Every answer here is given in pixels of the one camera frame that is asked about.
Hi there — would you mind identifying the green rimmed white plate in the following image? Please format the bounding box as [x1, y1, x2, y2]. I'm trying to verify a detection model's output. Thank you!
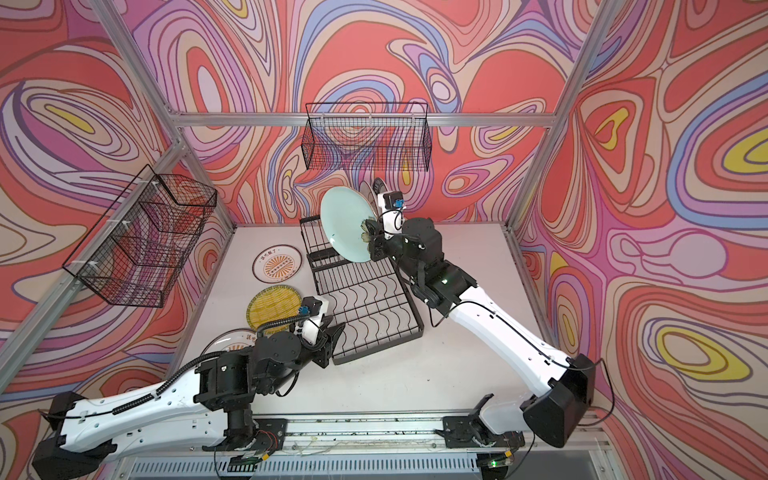
[372, 177, 389, 196]

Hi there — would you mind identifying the small orange sunburst plate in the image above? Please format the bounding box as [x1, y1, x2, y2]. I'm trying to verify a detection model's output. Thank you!
[251, 244, 303, 284]

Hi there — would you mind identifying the pale green flower plate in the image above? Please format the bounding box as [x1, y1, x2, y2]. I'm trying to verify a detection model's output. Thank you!
[320, 186, 375, 263]

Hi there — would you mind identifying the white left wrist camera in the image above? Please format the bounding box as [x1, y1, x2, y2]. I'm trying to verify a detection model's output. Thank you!
[296, 296, 329, 345]

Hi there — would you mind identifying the black wire basket wall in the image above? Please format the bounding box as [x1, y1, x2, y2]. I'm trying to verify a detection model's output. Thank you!
[301, 100, 432, 172]
[62, 166, 218, 308]

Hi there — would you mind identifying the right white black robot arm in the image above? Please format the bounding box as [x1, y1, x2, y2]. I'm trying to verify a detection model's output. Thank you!
[362, 218, 597, 448]

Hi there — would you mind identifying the black wire basket back wall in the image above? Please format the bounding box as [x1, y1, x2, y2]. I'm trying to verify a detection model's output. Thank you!
[301, 100, 432, 172]

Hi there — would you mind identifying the black wire basket left wall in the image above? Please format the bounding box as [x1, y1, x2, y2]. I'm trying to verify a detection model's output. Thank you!
[62, 166, 218, 308]

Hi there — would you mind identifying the yellow green woven bamboo tray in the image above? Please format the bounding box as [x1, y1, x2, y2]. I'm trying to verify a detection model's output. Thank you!
[245, 285, 303, 330]

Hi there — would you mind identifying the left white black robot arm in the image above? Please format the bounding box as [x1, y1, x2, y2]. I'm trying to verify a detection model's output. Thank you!
[32, 323, 344, 479]

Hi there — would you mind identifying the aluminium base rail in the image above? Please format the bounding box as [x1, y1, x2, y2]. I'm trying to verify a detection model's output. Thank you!
[177, 412, 623, 479]

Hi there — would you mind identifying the large orange sunburst plate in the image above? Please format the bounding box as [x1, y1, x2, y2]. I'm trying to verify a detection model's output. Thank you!
[202, 328, 257, 354]

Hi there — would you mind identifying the black metal dish rack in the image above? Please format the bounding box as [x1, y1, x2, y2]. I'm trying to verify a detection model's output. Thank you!
[299, 215, 424, 365]

